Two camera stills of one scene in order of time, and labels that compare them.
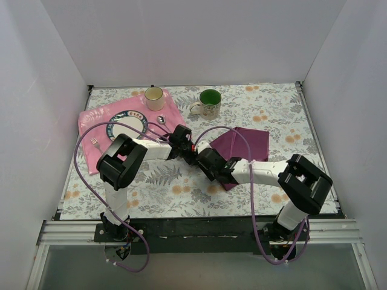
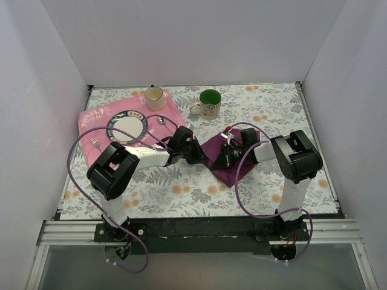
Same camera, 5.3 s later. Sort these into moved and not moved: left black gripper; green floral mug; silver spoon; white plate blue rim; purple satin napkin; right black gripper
Moved: purple satin napkin; right black gripper
Not moved: green floral mug; silver spoon; left black gripper; white plate blue rim
